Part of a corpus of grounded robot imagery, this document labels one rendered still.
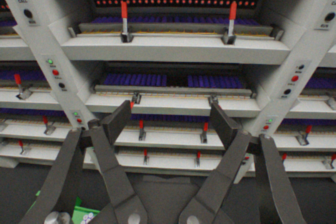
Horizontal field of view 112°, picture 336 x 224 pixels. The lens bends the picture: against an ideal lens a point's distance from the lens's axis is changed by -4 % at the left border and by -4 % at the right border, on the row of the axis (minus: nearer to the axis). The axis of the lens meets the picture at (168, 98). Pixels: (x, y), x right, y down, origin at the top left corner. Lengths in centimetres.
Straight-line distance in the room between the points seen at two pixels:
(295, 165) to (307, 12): 75
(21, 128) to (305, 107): 121
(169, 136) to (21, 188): 92
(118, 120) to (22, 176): 109
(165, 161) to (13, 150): 89
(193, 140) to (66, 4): 63
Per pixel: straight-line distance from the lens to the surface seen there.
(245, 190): 94
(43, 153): 102
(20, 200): 112
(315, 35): 47
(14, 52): 58
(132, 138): 58
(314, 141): 85
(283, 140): 75
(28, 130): 88
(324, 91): 72
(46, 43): 48
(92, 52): 41
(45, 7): 45
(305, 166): 102
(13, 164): 131
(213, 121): 19
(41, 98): 65
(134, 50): 35
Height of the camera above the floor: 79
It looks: 33 degrees down
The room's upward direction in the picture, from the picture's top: 1 degrees clockwise
